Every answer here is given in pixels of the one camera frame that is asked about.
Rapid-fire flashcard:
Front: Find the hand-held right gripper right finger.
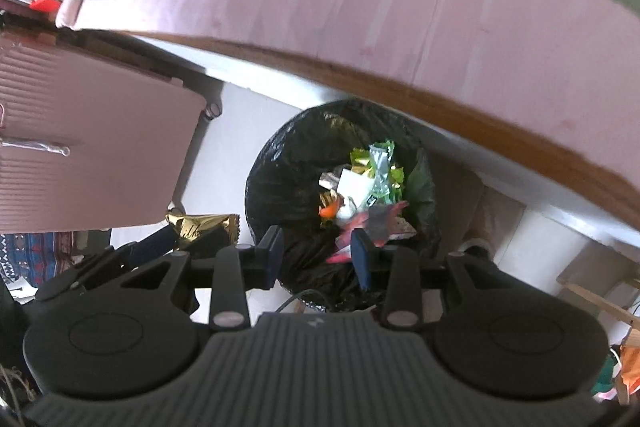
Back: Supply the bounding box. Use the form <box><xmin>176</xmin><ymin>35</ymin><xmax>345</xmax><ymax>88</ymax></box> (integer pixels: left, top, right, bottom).
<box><xmin>350</xmin><ymin>229</ymin><xmax>531</xmax><ymax>330</ymax></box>

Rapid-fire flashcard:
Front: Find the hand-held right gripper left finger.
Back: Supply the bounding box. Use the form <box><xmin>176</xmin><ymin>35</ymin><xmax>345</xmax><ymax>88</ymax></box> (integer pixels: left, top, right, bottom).
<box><xmin>107</xmin><ymin>226</ymin><xmax>286</xmax><ymax>332</ymax></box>

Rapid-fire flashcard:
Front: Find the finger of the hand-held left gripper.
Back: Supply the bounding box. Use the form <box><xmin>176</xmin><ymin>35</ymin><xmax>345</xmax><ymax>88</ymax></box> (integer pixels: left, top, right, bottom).
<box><xmin>114</xmin><ymin>226</ymin><xmax>178</xmax><ymax>270</ymax></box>
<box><xmin>35</xmin><ymin>246</ymin><xmax>132</xmax><ymax>304</ymax></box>

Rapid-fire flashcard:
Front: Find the pink teal printed wrapper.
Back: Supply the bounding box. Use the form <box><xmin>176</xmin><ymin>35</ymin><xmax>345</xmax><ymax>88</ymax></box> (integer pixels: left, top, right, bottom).
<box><xmin>327</xmin><ymin>201</ymin><xmax>418</xmax><ymax>264</ymax></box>

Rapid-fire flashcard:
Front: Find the gold candy wrapper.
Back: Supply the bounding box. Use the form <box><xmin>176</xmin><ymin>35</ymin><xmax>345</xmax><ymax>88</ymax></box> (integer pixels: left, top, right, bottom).
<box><xmin>166</xmin><ymin>213</ymin><xmax>241</xmax><ymax>258</ymax></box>

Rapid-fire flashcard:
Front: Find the white tissue paper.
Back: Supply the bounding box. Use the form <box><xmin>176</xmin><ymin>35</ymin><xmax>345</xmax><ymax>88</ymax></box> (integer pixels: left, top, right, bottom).
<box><xmin>334</xmin><ymin>166</ymin><xmax>375</xmax><ymax>227</ymax></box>

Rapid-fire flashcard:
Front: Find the trash bin with black bag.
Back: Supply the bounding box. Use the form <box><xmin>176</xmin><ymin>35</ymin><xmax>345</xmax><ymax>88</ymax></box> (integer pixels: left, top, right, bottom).
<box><xmin>244</xmin><ymin>99</ymin><xmax>443</xmax><ymax>310</ymax></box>

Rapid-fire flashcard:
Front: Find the green plastic wrapper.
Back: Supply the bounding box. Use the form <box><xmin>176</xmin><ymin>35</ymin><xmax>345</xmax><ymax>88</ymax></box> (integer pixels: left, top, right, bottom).
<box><xmin>370</xmin><ymin>138</ymin><xmax>432</xmax><ymax>212</ymax></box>

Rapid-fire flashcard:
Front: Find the patterned cloth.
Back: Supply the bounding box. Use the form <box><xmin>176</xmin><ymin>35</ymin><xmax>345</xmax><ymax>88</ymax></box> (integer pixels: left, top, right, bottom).
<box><xmin>0</xmin><ymin>231</ymin><xmax>83</xmax><ymax>290</ymax></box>

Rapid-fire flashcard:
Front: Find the orange cloth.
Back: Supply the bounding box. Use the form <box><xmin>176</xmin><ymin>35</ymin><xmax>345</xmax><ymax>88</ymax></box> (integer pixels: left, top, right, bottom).
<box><xmin>611</xmin><ymin>329</ymin><xmax>640</xmax><ymax>405</ymax></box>

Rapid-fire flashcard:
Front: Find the black cable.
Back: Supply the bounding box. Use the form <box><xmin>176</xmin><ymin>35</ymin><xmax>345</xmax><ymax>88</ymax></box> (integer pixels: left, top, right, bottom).
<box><xmin>274</xmin><ymin>288</ymin><xmax>333</xmax><ymax>314</ymax></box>

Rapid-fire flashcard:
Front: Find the wooden frame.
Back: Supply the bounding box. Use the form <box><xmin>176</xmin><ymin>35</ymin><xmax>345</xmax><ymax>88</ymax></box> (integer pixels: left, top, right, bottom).
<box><xmin>556</xmin><ymin>276</ymin><xmax>640</xmax><ymax>333</ymax></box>

